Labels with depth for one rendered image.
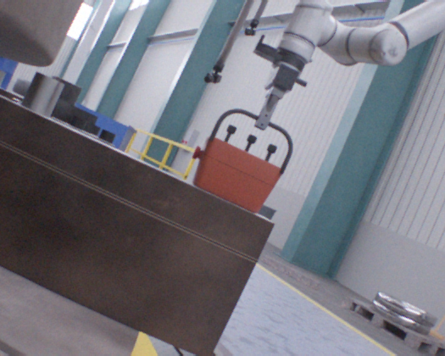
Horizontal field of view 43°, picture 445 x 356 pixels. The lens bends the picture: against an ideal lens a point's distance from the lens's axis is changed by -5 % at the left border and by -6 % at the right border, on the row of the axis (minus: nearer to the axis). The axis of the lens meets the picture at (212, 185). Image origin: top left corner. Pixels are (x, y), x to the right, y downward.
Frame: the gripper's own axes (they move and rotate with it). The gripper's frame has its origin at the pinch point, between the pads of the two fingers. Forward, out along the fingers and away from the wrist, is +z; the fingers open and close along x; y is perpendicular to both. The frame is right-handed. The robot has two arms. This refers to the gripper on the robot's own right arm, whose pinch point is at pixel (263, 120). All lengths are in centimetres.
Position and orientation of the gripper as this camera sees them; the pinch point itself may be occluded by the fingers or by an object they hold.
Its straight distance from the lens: 140.5
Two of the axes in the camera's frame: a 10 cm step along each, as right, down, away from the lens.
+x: -0.7, -0.4, 10.0
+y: 9.1, 4.2, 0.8
